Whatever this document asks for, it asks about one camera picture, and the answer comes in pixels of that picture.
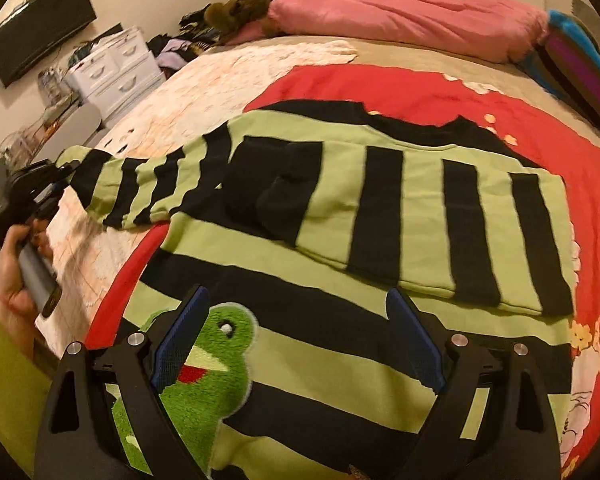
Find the red floral blanket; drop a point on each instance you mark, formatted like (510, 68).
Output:
(380, 90)

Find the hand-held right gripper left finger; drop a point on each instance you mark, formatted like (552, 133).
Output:
(179, 332)

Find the green black striped sweater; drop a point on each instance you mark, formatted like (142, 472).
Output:
(330, 195)

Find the black television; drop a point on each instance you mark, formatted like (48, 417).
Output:
(35, 30)

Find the brown blanket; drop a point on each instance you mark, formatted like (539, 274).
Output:
(250, 5)

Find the pink pillow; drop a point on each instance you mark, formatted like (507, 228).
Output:
(405, 20)

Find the person's left hand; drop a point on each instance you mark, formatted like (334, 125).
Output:
(12, 285)

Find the white drawer unit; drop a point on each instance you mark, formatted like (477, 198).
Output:
(115, 75)

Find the pile of dark clothes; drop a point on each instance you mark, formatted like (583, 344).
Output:
(175, 50)

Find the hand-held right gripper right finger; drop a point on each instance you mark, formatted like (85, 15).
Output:
(415, 342)

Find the colourful striped pillow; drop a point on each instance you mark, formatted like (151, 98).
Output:
(575, 70)

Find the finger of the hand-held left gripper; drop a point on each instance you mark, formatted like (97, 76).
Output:
(50, 171)
(45, 205)

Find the person's left forearm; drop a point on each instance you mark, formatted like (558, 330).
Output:
(10, 400)

